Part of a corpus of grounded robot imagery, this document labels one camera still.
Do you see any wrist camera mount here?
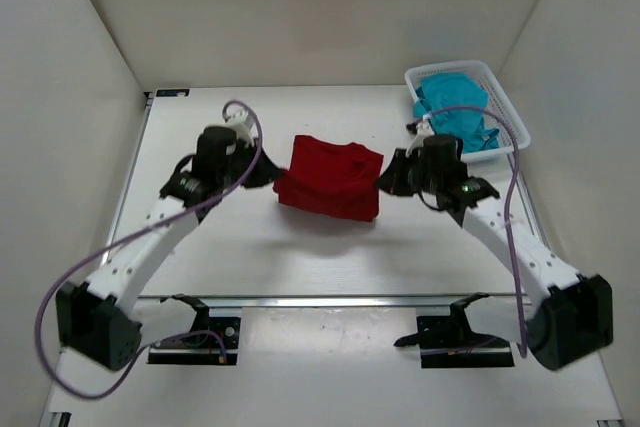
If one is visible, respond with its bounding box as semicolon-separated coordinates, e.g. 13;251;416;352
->
406;115;434;157
224;110;255;144

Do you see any red t shirt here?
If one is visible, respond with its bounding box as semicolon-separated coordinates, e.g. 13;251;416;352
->
273;135;384;222

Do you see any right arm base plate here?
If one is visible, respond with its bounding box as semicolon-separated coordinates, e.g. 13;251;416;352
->
416;315;515;369

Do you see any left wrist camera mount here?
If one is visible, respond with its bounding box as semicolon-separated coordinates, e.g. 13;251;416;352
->
224;110;255;144

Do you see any aluminium front rail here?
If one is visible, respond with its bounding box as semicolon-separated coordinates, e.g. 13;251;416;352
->
139;294;481;311

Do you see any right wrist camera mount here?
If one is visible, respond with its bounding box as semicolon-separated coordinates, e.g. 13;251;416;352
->
406;115;434;157

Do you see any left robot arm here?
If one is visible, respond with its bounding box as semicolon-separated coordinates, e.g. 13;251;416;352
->
55;122;283;372

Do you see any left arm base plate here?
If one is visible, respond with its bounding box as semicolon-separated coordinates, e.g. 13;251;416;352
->
147;295;241;366

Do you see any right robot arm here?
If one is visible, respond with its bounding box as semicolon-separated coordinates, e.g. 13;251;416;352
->
375;134;614;371

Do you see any teal t shirt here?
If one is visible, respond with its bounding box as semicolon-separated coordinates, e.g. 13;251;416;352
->
413;72;500;154

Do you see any white plastic basket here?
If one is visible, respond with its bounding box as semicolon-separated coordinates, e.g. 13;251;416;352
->
405;60;531;163

